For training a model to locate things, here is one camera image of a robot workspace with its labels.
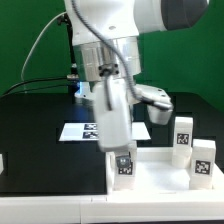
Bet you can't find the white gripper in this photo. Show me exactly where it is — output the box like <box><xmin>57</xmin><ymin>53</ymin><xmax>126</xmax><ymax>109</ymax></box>
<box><xmin>93</xmin><ymin>78</ymin><xmax>132</xmax><ymax>168</ymax></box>

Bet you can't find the white square tabletop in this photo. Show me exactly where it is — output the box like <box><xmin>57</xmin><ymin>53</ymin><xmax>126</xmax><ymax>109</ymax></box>
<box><xmin>106</xmin><ymin>147</ymin><xmax>224</xmax><ymax>193</ymax></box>

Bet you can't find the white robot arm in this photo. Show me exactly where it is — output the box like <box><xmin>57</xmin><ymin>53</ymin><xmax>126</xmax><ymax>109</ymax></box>
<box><xmin>64</xmin><ymin>0</ymin><xmax>210</xmax><ymax>169</ymax></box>

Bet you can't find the white paper with markers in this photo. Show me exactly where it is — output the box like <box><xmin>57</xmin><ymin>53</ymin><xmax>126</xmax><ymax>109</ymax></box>
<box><xmin>59</xmin><ymin>122</ymin><xmax>151</xmax><ymax>142</ymax></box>

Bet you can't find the white L-shaped obstacle wall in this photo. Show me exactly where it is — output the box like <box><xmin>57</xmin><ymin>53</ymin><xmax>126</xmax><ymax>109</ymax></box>
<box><xmin>0</xmin><ymin>156</ymin><xmax>224</xmax><ymax>224</ymax></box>

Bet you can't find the black cable lower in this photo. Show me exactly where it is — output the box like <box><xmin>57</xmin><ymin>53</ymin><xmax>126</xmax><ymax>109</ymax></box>
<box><xmin>0</xmin><ymin>83</ymin><xmax>76</xmax><ymax>99</ymax></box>

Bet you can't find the black cable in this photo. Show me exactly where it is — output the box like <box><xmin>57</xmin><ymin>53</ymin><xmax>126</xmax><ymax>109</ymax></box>
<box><xmin>0</xmin><ymin>76</ymin><xmax>73</xmax><ymax>98</ymax></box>
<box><xmin>0</xmin><ymin>83</ymin><xmax>76</xmax><ymax>99</ymax></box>

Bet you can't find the black cable upper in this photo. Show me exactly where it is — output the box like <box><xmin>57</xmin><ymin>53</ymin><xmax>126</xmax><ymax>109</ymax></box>
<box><xmin>0</xmin><ymin>76</ymin><xmax>73</xmax><ymax>98</ymax></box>

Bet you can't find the grey camera cable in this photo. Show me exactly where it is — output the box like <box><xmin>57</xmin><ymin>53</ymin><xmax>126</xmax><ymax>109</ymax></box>
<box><xmin>20</xmin><ymin>10</ymin><xmax>73</xmax><ymax>82</ymax></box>

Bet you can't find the black camera stand pole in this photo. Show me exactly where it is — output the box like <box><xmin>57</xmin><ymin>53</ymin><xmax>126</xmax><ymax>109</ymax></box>
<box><xmin>57</xmin><ymin>12</ymin><xmax>79</xmax><ymax>80</ymax></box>

